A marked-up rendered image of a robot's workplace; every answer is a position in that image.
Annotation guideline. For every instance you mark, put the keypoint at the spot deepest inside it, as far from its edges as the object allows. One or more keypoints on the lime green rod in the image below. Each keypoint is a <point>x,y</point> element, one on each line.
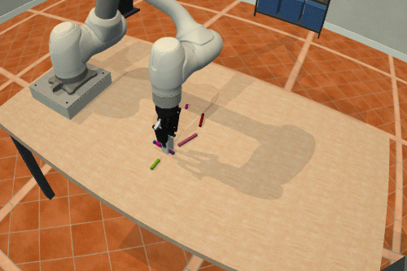
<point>155,163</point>

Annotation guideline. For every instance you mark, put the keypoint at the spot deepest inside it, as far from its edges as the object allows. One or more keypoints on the pink rod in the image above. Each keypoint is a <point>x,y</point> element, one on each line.
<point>187,140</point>

